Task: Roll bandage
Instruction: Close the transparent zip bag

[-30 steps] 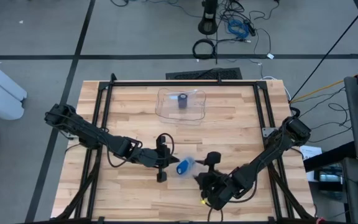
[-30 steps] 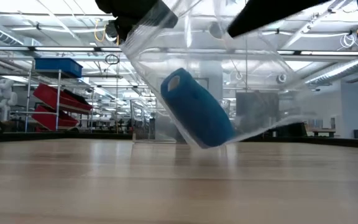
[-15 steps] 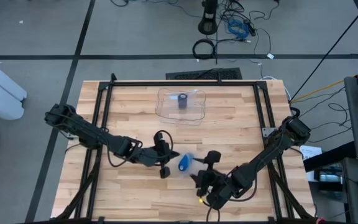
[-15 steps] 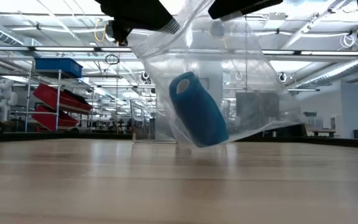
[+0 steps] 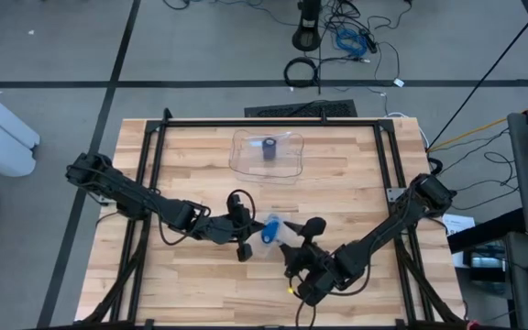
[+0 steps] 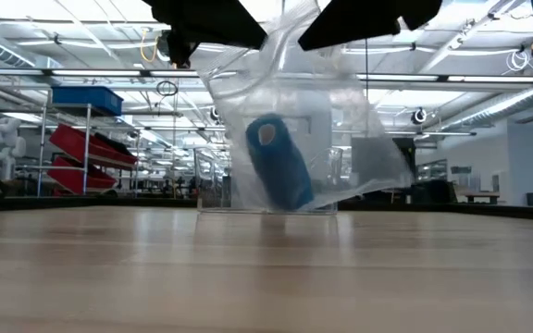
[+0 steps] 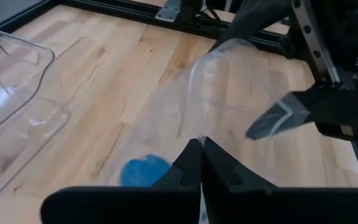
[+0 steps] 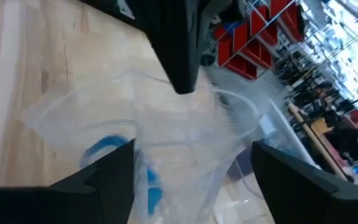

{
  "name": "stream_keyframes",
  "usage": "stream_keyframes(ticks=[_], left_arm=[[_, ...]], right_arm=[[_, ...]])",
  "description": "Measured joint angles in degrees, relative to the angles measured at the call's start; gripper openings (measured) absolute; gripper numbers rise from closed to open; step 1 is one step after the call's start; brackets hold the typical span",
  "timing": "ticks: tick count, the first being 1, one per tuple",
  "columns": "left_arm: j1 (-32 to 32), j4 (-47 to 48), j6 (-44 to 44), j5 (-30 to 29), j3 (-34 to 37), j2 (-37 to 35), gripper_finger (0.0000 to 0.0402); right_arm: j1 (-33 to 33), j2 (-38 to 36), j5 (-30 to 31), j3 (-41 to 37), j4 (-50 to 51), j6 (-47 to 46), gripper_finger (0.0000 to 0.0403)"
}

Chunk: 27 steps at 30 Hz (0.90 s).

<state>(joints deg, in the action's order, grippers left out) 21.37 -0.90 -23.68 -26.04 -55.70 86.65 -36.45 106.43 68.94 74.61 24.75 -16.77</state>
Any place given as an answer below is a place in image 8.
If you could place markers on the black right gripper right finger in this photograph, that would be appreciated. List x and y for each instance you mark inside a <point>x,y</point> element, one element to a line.
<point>306,202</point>

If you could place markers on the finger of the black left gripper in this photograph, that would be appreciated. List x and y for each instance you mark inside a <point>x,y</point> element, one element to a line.
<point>179,46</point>

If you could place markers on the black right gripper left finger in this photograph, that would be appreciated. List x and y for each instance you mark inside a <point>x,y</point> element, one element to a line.
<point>73,205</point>

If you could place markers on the blue cohesive bandage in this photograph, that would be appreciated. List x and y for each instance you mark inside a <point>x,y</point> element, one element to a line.
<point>154,193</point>

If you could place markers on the clear plastic wrapper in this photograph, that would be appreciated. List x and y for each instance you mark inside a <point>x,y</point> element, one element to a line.
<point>182,140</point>

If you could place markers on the wooden bench edge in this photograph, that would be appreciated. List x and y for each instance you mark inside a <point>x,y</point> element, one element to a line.
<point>315,140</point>

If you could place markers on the large red storage bin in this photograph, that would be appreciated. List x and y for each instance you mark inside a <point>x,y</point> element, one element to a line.
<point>286,18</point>
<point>241,62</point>

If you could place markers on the person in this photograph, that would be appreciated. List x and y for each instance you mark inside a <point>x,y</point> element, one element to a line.
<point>346,143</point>

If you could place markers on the metal shelving rack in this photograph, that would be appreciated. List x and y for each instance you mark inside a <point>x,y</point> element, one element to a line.
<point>259,34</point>

